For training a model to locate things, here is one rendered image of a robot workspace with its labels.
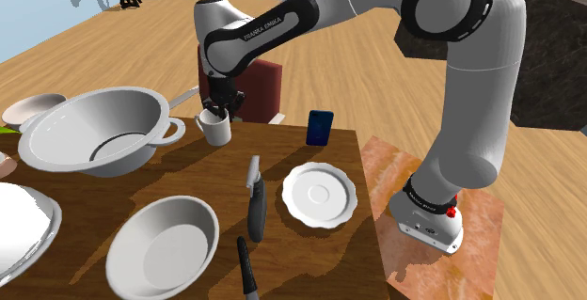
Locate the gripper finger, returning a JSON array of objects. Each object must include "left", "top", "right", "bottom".
[
  {"left": 228, "top": 90, "right": 246, "bottom": 120},
  {"left": 202, "top": 98, "right": 222, "bottom": 119}
]

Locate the white mug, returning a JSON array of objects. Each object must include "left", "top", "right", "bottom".
[{"left": 194, "top": 107, "right": 232, "bottom": 148}]

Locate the dark red chair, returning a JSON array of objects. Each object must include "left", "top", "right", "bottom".
[{"left": 198, "top": 44, "right": 285, "bottom": 125}]

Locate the blue phone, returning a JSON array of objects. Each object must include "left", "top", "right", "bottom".
[{"left": 305, "top": 109, "right": 335, "bottom": 147}]

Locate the white scalloped plate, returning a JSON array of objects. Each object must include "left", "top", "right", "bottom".
[{"left": 281, "top": 162, "right": 358, "bottom": 229}]

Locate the white deep bowl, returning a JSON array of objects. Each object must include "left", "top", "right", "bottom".
[{"left": 104, "top": 195, "right": 220, "bottom": 300}]

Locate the brown wooden table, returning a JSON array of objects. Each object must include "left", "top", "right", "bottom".
[{"left": 0, "top": 115, "right": 391, "bottom": 300}]

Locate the small shallow white bowl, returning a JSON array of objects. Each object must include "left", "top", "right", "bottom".
[{"left": 1, "top": 93, "right": 68, "bottom": 131}]

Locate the small brown and white thing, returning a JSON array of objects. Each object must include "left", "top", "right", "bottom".
[{"left": 0, "top": 151, "right": 19, "bottom": 180}]

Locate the large white dish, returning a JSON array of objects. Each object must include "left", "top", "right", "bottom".
[{"left": 0, "top": 182, "right": 63, "bottom": 289}]

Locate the pink marbled robot stand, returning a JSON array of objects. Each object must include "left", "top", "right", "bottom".
[{"left": 359, "top": 134, "right": 505, "bottom": 300}]

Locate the dark stone counter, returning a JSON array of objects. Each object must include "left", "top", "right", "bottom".
[{"left": 394, "top": 0, "right": 587, "bottom": 132}]

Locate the large white two-handled pan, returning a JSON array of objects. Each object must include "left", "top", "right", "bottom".
[{"left": 17, "top": 86, "right": 201, "bottom": 179}]

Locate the black-handled knife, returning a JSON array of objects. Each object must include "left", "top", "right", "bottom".
[{"left": 235, "top": 236, "right": 261, "bottom": 300}]

